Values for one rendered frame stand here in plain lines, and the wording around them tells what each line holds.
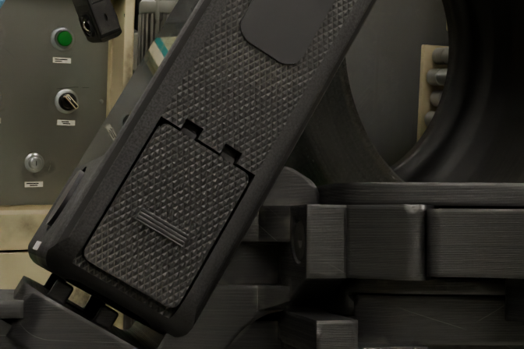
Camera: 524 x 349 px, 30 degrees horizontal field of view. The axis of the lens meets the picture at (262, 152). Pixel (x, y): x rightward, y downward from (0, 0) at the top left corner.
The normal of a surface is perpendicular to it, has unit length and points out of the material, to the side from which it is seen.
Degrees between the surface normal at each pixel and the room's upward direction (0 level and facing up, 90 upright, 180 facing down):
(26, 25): 90
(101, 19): 91
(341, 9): 82
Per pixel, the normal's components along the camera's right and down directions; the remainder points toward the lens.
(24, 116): 0.48, 0.07
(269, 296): -0.52, -0.07
